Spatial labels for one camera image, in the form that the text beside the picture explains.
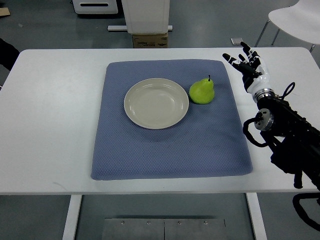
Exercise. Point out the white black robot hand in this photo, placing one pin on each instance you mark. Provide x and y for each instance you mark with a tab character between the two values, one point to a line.
255	75

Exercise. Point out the blue textured mat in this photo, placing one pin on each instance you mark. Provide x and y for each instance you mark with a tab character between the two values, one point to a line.
207	142

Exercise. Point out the white left table leg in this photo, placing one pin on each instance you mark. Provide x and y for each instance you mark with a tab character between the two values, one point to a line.
70	227

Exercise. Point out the cardboard scrap on floor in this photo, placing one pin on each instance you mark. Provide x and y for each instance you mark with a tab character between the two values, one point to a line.
4	12

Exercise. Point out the white chair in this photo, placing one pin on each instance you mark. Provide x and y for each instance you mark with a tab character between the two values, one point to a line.
301	21

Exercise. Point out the brown cardboard box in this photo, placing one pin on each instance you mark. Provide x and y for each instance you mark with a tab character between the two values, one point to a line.
150	41

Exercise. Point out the white appliance with slot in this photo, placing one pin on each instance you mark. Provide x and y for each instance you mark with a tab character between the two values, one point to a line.
99	7

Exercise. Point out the white cabinet on stand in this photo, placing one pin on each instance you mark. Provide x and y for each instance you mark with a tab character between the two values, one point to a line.
144	17

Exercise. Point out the beige round plate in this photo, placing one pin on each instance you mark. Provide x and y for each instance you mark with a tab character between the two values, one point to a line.
156	103

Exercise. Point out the dark object at left edge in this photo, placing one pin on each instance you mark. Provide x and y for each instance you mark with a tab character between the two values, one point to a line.
8	54

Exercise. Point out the green pear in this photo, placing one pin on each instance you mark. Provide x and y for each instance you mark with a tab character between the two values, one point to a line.
202	92

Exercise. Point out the white right table leg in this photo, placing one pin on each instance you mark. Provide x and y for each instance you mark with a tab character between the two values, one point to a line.
256	216

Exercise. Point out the white table leg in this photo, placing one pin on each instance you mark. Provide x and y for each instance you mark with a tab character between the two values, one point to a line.
70	227
256	216

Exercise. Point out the small grey floor plate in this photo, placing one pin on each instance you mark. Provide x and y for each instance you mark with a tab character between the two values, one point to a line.
236	41

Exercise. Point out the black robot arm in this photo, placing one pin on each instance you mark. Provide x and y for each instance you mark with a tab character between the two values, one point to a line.
294	142

